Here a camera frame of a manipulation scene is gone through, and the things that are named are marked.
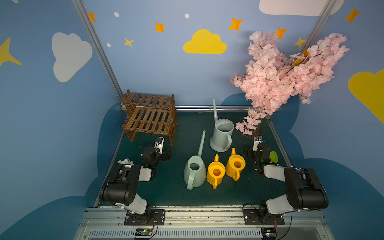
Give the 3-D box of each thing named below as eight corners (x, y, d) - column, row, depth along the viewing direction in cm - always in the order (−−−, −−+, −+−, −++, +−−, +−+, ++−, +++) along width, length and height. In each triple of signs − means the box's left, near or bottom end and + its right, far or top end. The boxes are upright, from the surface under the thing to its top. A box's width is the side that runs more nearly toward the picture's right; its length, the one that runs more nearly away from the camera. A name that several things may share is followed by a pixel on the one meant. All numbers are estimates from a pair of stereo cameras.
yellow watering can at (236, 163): (222, 177, 89) (226, 170, 81) (229, 155, 99) (233, 146, 90) (237, 184, 87) (242, 177, 78) (243, 160, 97) (248, 152, 88)
